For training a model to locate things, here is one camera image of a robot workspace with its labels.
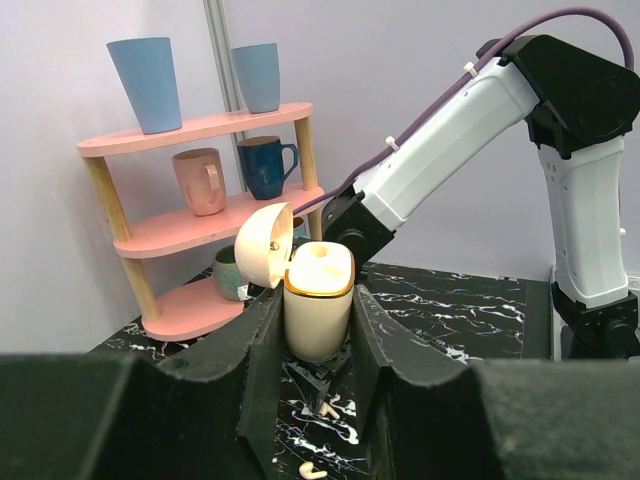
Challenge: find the left blue plastic cup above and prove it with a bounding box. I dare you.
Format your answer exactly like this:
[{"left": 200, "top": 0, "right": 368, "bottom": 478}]
[{"left": 107, "top": 37, "right": 182, "bottom": 135}]

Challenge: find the white earbud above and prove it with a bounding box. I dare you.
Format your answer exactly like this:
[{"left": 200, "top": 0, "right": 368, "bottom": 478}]
[
  {"left": 319, "top": 402, "right": 340, "bottom": 420},
  {"left": 298, "top": 461, "right": 328, "bottom": 480}
]

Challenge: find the white earbud case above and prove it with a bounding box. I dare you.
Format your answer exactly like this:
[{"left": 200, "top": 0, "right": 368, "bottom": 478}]
[{"left": 234, "top": 202, "right": 355, "bottom": 363}]

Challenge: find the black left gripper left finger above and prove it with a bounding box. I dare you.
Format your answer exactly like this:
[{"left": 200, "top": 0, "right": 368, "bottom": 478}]
[{"left": 1, "top": 288, "right": 284, "bottom": 479}]

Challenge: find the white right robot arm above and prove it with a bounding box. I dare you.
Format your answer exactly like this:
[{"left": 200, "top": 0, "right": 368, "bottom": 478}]
[{"left": 322, "top": 35, "right": 639, "bottom": 358}]

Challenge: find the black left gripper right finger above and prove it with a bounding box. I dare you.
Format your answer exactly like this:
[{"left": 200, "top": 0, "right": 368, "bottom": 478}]
[{"left": 350, "top": 286, "right": 639, "bottom": 479}]

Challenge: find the right blue plastic cup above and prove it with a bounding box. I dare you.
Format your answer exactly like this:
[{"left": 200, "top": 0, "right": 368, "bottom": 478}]
[{"left": 231, "top": 43, "right": 280, "bottom": 114}]

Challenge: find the blue plastic cup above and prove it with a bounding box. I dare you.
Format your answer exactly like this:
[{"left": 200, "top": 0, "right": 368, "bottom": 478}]
[
  {"left": 231, "top": 43, "right": 280, "bottom": 114},
  {"left": 107, "top": 37, "right": 182, "bottom": 135}
]

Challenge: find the green ceramic mug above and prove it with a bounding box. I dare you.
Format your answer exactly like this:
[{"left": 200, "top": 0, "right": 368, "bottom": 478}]
[{"left": 213, "top": 245, "right": 247, "bottom": 301}]

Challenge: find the dark blue mug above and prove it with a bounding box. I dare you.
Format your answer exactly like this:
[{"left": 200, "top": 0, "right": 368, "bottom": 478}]
[{"left": 237, "top": 136, "right": 299, "bottom": 200}]

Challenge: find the pink three-tier shelf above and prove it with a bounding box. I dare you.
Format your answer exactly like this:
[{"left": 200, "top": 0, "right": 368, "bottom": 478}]
[{"left": 77, "top": 102, "right": 323, "bottom": 342}]

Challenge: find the pink mug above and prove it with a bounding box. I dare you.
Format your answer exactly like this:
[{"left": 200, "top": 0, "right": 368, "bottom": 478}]
[{"left": 172, "top": 148, "right": 226, "bottom": 216}]

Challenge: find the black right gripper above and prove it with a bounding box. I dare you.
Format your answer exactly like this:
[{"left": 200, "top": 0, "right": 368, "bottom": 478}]
[{"left": 287, "top": 349, "right": 350, "bottom": 414}]

